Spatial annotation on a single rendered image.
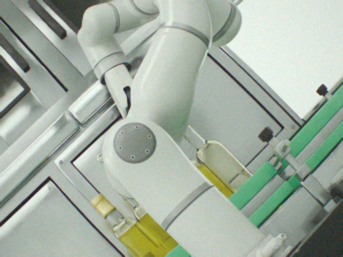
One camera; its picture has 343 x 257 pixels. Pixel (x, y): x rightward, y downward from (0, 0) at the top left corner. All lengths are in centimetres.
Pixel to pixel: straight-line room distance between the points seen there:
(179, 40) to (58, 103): 67
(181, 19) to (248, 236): 34
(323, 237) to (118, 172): 30
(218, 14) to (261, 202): 37
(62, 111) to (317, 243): 90
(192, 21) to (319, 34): 71
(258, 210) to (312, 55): 53
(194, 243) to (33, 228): 72
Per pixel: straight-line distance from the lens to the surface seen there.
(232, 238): 96
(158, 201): 97
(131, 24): 150
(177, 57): 104
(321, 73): 169
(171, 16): 108
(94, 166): 159
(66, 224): 161
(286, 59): 169
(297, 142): 145
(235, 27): 118
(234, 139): 161
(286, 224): 129
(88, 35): 149
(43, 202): 163
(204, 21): 108
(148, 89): 102
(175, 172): 97
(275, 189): 132
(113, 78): 147
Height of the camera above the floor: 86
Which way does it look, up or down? 12 degrees up
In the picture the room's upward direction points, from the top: 45 degrees counter-clockwise
